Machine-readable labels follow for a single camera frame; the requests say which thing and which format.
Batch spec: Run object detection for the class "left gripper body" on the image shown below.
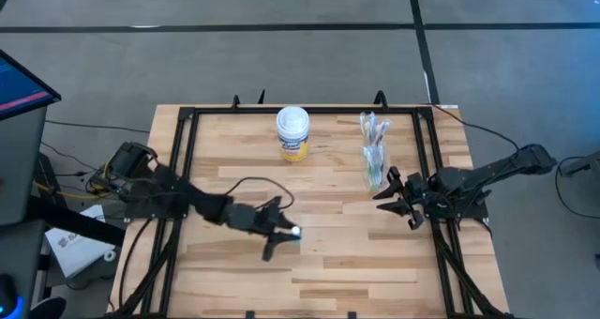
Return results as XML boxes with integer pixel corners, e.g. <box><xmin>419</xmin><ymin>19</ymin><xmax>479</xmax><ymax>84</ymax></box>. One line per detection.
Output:
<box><xmin>223</xmin><ymin>195</ymin><xmax>285</xmax><ymax>263</ymax></box>

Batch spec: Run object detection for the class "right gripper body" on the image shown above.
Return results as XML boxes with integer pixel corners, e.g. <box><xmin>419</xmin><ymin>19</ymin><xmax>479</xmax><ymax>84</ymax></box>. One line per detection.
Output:
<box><xmin>386</xmin><ymin>165</ymin><xmax>430</xmax><ymax>232</ymax></box>

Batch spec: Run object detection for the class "green toothbrush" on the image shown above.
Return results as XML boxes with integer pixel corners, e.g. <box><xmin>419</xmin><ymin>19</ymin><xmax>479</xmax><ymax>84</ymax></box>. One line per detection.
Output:
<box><xmin>369</xmin><ymin>144</ymin><xmax>389</xmax><ymax>191</ymax></box>
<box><xmin>365</xmin><ymin>143</ymin><xmax>385</xmax><ymax>191</ymax></box>

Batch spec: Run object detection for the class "purple toothbrush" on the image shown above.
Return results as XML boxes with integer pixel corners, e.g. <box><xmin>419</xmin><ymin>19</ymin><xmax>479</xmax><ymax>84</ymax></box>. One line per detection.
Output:
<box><xmin>374</xmin><ymin>119</ymin><xmax>387</xmax><ymax>170</ymax></box>

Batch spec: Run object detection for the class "teal toothbrush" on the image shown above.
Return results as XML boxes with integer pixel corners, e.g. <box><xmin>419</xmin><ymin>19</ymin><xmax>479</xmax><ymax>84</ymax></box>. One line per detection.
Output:
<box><xmin>366</xmin><ymin>112</ymin><xmax>379</xmax><ymax>170</ymax></box>

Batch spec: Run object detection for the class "clear acrylic organizer box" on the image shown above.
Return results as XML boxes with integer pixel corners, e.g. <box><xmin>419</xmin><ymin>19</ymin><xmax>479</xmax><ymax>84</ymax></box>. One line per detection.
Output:
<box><xmin>360</xmin><ymin>138</ymin><xmax>391</xmax><ymax>192</ymax></box>

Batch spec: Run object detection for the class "Lysol wipes canister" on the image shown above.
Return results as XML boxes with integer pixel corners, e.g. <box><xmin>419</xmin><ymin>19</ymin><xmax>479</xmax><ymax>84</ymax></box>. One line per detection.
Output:
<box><xmin>275</xmin><ymin>105</ymin><xmax>311</xmax><ymax>163</ymax></box>

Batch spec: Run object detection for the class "grey stand leg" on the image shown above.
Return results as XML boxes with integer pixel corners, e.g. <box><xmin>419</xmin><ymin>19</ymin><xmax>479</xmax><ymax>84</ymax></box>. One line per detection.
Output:
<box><xmin>559</xmin><ymin>148</ymin><xmax>600</xmax><ymax>178</ymax></box>

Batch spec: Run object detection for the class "black stand leg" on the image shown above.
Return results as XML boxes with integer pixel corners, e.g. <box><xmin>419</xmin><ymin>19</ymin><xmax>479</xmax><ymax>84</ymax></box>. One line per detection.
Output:
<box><xmin>25</xmin><ymin>194</ymin><xmax>127</xmax><ymax>247</ymax></box>

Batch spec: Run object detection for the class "white paper booklet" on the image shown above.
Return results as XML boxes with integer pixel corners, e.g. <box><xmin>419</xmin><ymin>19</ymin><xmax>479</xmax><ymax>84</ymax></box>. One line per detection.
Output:
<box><xmin>44</xmin><ymin>204</ymin><xmax>117</xmax><ymax>280</ymax></box>

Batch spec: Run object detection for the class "grey cabinet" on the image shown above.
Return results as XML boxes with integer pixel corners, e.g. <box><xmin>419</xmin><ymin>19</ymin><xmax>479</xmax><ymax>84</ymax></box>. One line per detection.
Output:
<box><xmin>0</xmin><ymin>105</ymin><xmax>49</xmax><ymax>227</ymax></box>

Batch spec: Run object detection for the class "black device with blue light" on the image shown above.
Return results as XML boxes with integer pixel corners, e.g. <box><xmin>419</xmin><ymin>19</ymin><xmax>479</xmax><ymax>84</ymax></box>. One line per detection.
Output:
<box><xmin>0</xmin><ymin>272</ymin><xmax>24</xmax><ymax>319</ymax></box>

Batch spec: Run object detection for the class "blue monitor screen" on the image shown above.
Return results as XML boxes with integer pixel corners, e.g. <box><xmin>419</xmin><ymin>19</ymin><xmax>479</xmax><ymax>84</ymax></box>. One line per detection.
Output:
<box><xmin>0</xmin><ymin>49</ymin><xmax>62</xmax><ymax>122</ymax></box>

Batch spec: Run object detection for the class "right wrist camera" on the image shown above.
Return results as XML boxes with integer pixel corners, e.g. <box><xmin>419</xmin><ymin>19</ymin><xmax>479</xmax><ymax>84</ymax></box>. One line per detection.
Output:
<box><xmin>406</xmin><ymin>172</ymin><xmax>428</xmax><ymax>206</ymax></box>

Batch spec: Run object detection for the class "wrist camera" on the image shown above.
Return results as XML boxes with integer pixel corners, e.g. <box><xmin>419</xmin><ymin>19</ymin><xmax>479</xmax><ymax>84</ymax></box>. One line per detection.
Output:
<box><xmin>256</xmin><ymin>205</ymin><xmax>281</xmax><ymax>231</ymax></box>
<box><xmin>406</xmin><ymin>172</ymin><xmax>428</xmax><ymax>206</ymax></box>

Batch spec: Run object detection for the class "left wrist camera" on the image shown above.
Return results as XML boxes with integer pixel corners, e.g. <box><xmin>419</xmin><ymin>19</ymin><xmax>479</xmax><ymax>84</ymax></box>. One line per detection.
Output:
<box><xmin>256</xmin><ymin>205</ymin><xmax>281</xmax><ymax>231</ymax></box>

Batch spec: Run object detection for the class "black left wrist camera cable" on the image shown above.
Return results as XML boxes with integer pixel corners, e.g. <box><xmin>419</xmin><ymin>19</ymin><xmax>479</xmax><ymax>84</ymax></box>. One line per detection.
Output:
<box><xmin>223</xmin><ymin>175</ymin><xmax>296</xmax><ymax>213</ymax></box>

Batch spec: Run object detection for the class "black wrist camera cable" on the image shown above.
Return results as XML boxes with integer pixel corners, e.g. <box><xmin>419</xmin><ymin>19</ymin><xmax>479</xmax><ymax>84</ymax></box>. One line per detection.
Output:
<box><xmin>223</xmin><ymin>175</ymin><xmax>296</xmax><ymax>213</ymax></box>
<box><xmin>424</xmin><ymin>168</ymin><xmax>474</xmax><ymax>229</ymax></box>

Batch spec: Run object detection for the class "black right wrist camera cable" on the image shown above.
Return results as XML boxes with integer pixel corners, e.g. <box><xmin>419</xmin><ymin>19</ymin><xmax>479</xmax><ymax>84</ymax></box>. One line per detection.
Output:
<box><xmin>424</xmin><ymin>168</ymin><xmax>474</xmax><ymax>229</ymax></box>

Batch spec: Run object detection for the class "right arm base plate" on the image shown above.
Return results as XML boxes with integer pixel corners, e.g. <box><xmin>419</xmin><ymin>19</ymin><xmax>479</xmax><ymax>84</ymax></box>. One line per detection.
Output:
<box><xmin>419</xmin><ymin>180</ymin><xmax>489</xmax><ymax>220</ymax></box>

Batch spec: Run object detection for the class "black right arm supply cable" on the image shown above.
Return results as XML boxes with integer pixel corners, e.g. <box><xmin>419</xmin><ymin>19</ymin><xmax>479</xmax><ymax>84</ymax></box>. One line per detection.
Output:
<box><xmin>424</xmin><ymin>101</ymin><xmax>522</xmax><ymax>154</ymax></box>

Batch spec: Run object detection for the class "black aluminium table frame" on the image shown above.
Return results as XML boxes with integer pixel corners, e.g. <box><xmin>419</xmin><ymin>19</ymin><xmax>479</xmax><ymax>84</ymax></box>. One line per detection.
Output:
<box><xmin>110</xmin><ymin>89</ymin><xmax>517</xmax><ymax>319</ymax></box>

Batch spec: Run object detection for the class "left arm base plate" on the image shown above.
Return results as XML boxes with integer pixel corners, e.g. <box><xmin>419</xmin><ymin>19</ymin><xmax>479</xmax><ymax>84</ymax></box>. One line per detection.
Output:
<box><xmin>124</xmin><ymin>183</ymin><xmax>191</xmax><ymax>220</ymax></box>

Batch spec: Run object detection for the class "black floor cable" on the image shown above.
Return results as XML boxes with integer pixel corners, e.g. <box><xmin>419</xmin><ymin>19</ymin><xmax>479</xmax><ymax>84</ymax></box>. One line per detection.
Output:
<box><xmin>554</xmin><ymin>155</ymin><xmax>600</xmax><ymax>220</ymax></box>
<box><xmin>44</xmin><ymin>118</ymin><xmax>152</xmax><ymax>136</ymax></box>

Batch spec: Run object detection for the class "yellow floor cable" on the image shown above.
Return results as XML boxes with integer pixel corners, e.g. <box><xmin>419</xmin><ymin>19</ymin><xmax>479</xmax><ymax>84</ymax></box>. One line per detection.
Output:
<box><xmin>32</xmin><ymin>180</ymin><xmax>130</xmax><ymax>202</ymax></box>

